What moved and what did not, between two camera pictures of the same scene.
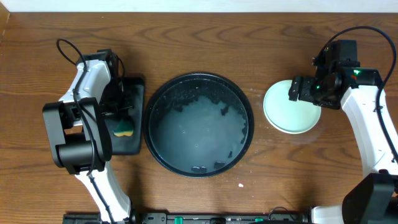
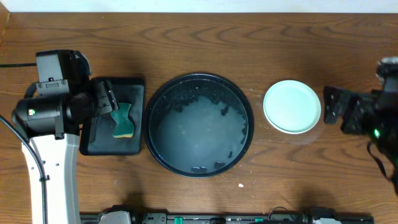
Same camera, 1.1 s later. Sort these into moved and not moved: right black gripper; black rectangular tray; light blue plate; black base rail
Moved: right black gripper
Not moved: black rectangular tray; light blue plate; black base rail
